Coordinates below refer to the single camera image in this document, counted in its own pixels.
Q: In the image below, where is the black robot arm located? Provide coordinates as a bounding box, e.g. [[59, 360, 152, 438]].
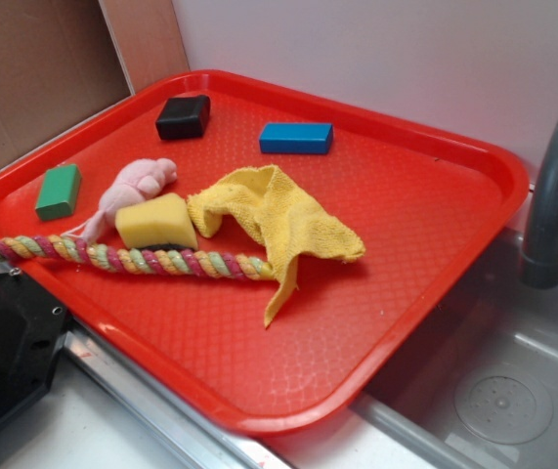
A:
[[0, 272, 70, 428]]

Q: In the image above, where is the green rectangular block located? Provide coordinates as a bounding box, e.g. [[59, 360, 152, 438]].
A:
[[35, 164, 82, 221]]

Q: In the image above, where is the black rectangular block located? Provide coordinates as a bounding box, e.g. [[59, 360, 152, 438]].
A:
[[155, 95, 211, 141]]

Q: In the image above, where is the grey toy sink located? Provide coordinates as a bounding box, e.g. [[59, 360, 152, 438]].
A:
[[270, 233, 558, 468]]

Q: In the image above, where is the blue rectangular block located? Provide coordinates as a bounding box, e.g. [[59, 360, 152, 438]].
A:
[[259, 123, 334, 154]]

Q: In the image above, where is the yellow sponge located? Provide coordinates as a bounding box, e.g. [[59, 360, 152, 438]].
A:
[[114, 193, 198, 250]]

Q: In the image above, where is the multicolour twisted rope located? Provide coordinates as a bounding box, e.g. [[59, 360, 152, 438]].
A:
[[0, 234, 277, 282]]

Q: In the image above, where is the yellow cloth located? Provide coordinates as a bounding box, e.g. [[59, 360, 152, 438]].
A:
[[187, 165, 365, 326]]

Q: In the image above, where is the pink plush toy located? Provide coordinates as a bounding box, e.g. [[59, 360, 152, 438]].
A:
[[63, 158, 178, 243]]

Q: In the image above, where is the grey toy faucet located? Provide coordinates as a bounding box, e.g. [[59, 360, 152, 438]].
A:
[[519, 72, 558, 290]]

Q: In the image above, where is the red plastic tray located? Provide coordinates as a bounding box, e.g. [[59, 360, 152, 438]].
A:
[[0, 71, 529, 436]]

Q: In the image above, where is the brown cardboard panel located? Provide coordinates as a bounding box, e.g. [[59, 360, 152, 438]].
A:
[[0, 1, 189, 169]]

